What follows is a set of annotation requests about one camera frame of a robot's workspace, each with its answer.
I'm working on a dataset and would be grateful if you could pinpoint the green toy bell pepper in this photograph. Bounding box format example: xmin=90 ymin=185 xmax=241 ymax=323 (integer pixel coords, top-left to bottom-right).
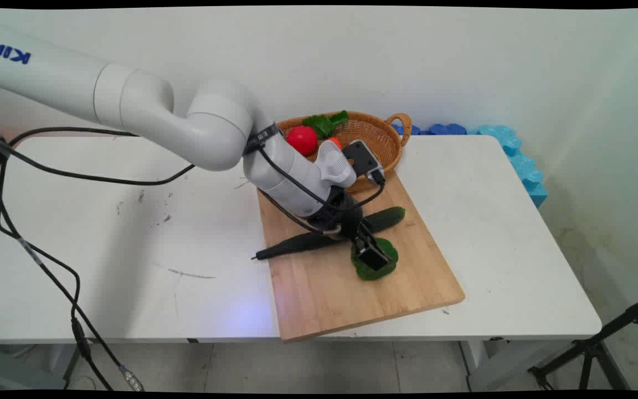
xmin=350 ymin=237 xmax=400 ymax=282

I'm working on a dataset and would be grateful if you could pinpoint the orange carrot with green leaves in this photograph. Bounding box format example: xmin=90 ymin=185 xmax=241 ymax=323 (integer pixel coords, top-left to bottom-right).
xmin=302 ymin=110 xmax=349 ymax=151

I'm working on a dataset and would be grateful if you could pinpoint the wooden cutting board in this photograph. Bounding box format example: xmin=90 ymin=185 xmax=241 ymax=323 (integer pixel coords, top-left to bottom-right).
xmin=256 ymin=169 xmax=466 ymax=342

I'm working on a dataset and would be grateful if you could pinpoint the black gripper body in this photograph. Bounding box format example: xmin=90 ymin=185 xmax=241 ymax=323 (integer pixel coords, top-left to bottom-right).
xmin=309 ymin=187 xmax=365 ymax=242

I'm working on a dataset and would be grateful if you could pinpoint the woven wicker basket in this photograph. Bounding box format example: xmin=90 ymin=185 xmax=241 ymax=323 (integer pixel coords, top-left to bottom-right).
xmin=275 ymin=111 xmax=413 ymax=195

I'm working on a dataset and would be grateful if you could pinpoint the red toy tomato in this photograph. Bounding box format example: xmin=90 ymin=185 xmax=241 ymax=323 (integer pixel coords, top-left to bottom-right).
xmin=287 ymin=126 xmax=319 ymax=156

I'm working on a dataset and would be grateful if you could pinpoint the black hanging cable with connector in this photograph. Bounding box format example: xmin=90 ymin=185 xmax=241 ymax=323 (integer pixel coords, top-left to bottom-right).
xmin=0 ymin=133 xmax=145 ymax=392

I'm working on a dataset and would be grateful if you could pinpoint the light blue foam piece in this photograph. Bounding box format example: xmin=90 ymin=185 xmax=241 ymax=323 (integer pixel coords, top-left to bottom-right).
xmin=466 ymin=125 xmax=549 ymax=209

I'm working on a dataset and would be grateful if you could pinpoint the black strap on arm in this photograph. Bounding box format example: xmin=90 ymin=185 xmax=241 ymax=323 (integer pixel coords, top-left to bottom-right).
xmin=243 ymin=123 xmax=281 ymax=155

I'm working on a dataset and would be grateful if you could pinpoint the black tripod stand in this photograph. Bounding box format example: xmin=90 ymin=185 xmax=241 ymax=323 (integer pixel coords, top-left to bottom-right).
xmin=528 ymin=293 xmax=638 ymax=392

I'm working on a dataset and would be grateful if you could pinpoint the white table leg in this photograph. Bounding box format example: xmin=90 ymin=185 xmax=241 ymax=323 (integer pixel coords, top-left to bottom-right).
xmin=459 ymin=339 xmax=526 ymax=392

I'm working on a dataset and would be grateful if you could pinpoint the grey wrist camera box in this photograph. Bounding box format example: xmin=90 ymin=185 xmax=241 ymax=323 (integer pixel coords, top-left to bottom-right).
xmin=343 ymin=140 xmax=387 ymax=186

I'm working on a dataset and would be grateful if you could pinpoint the dark green toy cucumber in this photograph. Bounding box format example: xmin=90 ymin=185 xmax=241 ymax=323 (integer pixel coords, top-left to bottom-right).
xmin=250 ymin=207 xmax=407 ymax=262

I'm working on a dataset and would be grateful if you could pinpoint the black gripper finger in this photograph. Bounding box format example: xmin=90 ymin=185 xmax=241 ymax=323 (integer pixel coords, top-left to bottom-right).
xmin=360 ymin=219 xmax=394 ymax=257
xmin=352 ymin=232 xmax=390 ymax=272

